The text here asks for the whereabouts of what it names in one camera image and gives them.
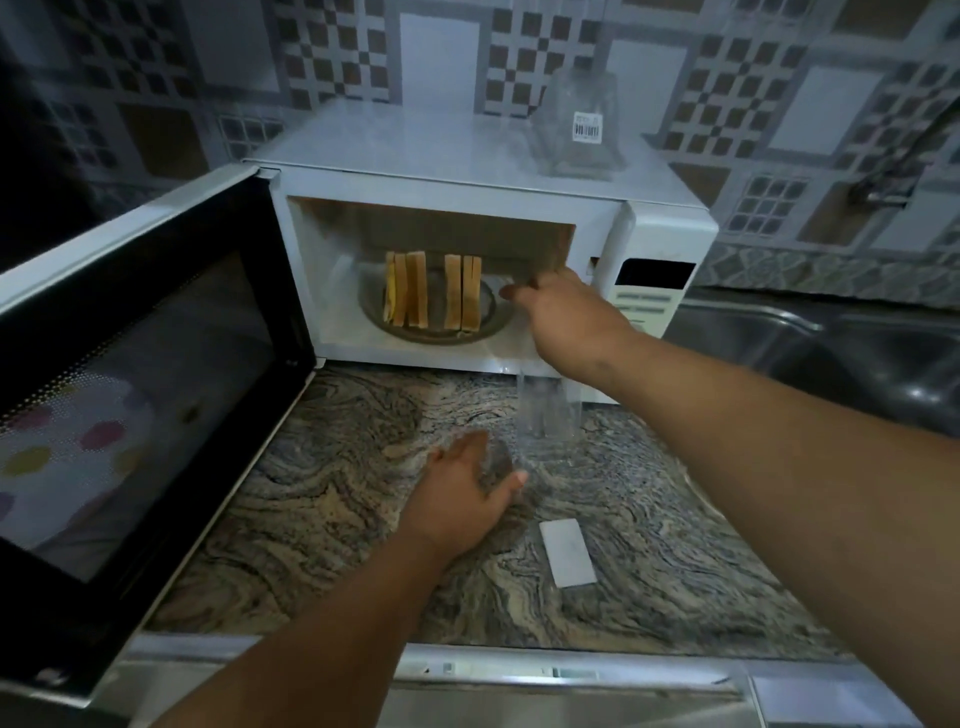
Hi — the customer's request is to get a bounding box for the stainless steel cabinet front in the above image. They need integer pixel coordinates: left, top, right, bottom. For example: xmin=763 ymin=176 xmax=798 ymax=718
xmin=93 ymin=633 xmax=960 ymax=728

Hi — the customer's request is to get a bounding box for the metal sink faucet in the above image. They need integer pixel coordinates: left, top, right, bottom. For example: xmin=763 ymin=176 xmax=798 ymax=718
xmin=847 ymin=96 xmax=960 ymax=208

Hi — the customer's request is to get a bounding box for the person's left hand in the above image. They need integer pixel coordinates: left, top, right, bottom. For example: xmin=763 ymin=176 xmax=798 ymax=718
xmin=397 ymin=431 xmax=530 ymax=561

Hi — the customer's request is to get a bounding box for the white microwave oven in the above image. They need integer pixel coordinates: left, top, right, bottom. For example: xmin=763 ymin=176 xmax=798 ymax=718
xmin=243 ymin=99 xmax=720 ymax=407

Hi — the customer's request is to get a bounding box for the tall clear drinking glass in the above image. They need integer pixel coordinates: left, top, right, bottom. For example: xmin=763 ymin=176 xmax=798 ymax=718
xmin=514 ymin=369 xmax=580 ymax=460

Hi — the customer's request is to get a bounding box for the white rectangular card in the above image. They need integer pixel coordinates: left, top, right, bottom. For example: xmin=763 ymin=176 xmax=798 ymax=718
xmin=538 ymin=518 xmax=599 ymax=589

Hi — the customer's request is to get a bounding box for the person's left forearm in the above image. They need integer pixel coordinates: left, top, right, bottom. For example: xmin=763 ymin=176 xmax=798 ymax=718
xmin=153 ymin=525 xmax=462 ymax=728

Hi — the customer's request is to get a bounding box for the stainless steel sink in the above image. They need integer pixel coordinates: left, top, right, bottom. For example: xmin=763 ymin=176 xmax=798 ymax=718
xmin=660 ymin=287 xmax=960 ymax=440

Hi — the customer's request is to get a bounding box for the clear glass jar with label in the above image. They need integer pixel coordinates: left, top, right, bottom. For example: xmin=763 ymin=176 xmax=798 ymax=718
xmin=530 ymin=66 xmax=630 ymax=181

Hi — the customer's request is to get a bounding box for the small clear glass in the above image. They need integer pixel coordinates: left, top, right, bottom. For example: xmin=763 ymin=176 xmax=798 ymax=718
xmin=478 ymin=435 xmax=528 ymax=492

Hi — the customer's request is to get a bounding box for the person's right forearm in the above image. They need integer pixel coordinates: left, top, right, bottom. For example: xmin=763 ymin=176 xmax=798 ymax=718
xmin=592 ymin=330 xmax=960 ymax=728

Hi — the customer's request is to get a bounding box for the person's right hand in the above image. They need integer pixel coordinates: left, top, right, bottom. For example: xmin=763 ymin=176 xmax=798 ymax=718
xmin=500 ymin=268 xmax=640 ymax=380

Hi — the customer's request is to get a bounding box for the black glass microwave door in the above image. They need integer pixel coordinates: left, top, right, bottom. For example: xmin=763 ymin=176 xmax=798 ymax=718
xmin=0 ymin=163 xmax=321 ymax=708

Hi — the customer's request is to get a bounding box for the glass microwave turntable plate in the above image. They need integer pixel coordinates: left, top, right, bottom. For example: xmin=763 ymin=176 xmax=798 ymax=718
xmin=357 ymin=258 xmax=520 ymax=347

